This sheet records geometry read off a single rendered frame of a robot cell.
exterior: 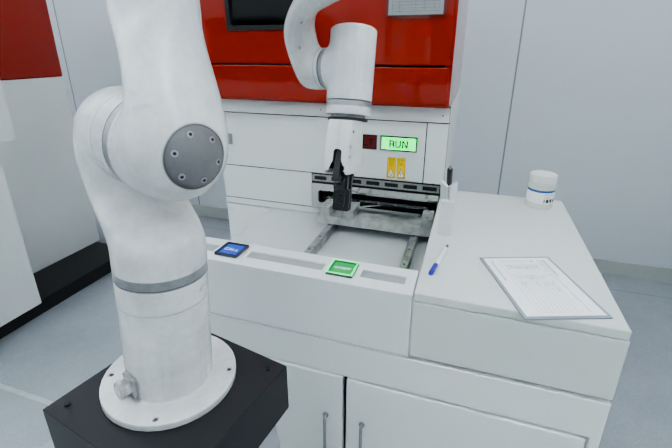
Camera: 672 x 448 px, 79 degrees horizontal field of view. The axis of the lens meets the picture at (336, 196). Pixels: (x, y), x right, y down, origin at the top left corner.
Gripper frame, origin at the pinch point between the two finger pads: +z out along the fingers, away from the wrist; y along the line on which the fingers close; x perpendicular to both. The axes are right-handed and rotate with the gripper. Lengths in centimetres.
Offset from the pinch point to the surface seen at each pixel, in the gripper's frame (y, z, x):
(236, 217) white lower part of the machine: -64, 23, -62
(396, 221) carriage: -51, 13, 3
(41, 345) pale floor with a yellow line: -62, 101, -169
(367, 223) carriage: -48, 15, -6
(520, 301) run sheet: -1.7, 14.6, 33.5
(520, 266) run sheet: -14.6, 11.8, 34.6
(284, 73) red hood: -48, -30, -36
